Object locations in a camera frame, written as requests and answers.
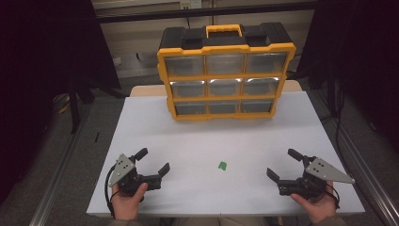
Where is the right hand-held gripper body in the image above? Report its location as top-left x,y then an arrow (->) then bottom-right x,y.
277,155 -> 357,200

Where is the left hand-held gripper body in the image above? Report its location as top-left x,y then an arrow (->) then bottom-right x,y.
108,153 -> 163,196

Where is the yellow black organizer case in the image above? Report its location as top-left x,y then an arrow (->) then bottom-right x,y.
156,22 -> 297,122

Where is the person's left hand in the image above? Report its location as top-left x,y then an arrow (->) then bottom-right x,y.
110,182 -> 150,220

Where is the person's right hand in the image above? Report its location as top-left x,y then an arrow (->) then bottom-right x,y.
289,180 -> 338,225

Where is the black metal stand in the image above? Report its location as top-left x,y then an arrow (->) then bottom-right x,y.
66,74 -> 127,135

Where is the set of clear drawers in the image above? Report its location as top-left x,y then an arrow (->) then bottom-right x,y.
164,52 -> 288,116

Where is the black curtain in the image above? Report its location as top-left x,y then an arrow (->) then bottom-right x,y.
295,0 -> 399,154
0,0 -> 122,203

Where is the black horizontal bar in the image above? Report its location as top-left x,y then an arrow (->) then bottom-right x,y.
95,1 -> 318,24

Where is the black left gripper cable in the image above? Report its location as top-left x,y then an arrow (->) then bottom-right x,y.
104,164 -> 118,219

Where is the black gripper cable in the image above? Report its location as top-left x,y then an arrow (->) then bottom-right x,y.
326,183 -> 342,210
104,164 -> 118,219

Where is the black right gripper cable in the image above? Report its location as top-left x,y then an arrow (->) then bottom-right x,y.
326,183 -> 342,210

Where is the black floor cable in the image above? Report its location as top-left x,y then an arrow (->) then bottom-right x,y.
319,62 -> 356,178

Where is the metal floor rail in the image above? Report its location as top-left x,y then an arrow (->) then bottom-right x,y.
29,103 -> 92,226
309,90 -> 399,226

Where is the white wall outlet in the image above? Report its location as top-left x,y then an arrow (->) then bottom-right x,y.
180,0 -> 202,10

